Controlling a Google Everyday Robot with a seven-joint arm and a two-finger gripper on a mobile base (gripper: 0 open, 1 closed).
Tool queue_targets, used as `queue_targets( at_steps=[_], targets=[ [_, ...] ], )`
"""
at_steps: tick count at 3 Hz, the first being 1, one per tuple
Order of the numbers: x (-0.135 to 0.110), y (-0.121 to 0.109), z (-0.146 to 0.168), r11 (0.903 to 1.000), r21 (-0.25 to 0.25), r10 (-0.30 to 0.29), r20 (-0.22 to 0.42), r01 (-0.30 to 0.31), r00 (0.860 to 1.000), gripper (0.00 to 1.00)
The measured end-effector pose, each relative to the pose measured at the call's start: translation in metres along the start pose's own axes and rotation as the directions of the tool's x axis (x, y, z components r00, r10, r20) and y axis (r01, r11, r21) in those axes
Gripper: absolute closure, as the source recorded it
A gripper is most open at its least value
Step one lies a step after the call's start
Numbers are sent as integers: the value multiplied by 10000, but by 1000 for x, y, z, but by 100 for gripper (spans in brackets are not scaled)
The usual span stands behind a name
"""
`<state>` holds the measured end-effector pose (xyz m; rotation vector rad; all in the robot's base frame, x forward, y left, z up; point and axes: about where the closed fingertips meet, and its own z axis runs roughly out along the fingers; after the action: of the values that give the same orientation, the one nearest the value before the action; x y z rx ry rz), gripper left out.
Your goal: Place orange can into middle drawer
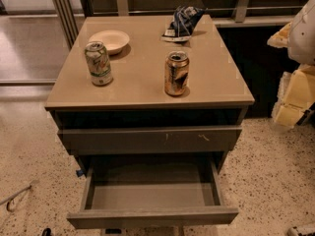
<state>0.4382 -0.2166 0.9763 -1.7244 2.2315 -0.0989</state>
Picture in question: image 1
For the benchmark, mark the white bowl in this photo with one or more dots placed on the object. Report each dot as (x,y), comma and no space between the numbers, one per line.
(113,40)

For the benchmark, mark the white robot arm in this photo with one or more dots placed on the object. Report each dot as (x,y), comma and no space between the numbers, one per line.
(301,39)

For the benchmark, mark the orange soda can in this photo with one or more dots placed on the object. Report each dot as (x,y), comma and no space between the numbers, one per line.
(176,72)

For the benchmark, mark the grey drawer cabinet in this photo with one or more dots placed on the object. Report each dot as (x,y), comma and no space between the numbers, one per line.
(216,95)

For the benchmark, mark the blue sneaker shoe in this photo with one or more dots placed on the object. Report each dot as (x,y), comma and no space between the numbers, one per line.
(184,20)

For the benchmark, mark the closed top drawer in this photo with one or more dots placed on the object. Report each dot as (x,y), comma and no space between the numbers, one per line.
(149,140)

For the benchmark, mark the green white soda can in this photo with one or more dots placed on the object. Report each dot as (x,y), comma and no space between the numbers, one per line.
(98,63)

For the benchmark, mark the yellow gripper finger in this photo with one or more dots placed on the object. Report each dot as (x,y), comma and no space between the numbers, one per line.
(296,96)
(280,38)

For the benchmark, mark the open middle drawer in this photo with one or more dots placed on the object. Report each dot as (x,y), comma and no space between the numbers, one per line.
(151,190)

